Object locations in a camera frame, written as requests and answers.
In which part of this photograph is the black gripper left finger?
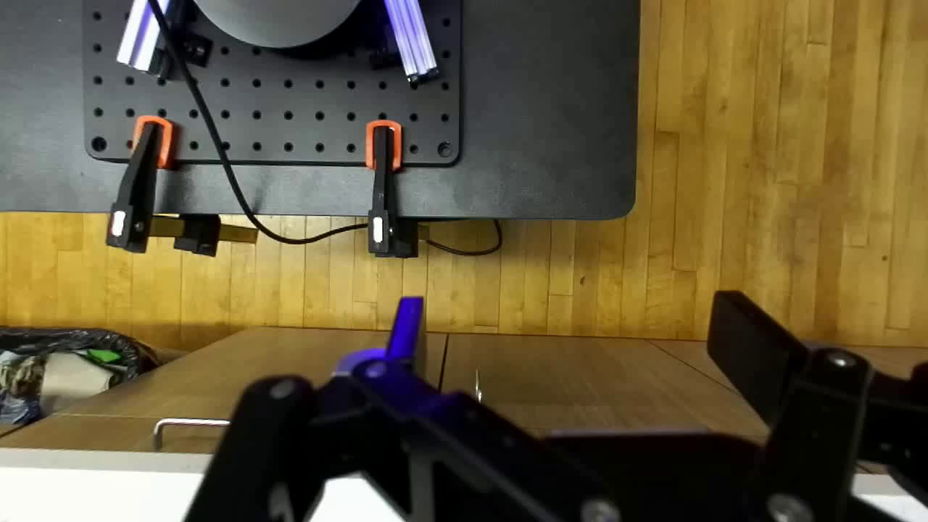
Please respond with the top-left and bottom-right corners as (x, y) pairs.
(183, 374), (413, 522)

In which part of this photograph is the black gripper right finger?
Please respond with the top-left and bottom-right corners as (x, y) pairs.
(706, 287), (928, 522)

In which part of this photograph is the purple printed gripper part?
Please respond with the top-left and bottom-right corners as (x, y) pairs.
(338, 293), (460, 429)

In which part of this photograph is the dark bag with clutter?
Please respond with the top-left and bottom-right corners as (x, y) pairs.
(0, 325), (164, 435)

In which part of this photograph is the small black clamp block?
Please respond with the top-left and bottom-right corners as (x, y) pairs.
(175, 213), (226, 262)

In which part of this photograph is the orange black bar clamp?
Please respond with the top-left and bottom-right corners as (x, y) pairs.
(364, 117), (422, 262)
(106, 114), (180, 257)

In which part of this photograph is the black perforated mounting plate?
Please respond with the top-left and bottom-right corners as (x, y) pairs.
(83, 0), (467, 172)

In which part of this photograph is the black robot stand top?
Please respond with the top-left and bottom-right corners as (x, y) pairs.
(0, 0), (641, 223)

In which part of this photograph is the purple white strip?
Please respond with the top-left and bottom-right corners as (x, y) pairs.
(113, 0), (180, 75)
(381, 0), (441, 85)

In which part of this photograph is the metal drawer handle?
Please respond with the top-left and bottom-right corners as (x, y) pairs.
(151, 416), (232, 455)

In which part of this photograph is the thin black floor cable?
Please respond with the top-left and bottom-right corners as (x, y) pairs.
(142, 0), (509, 262)

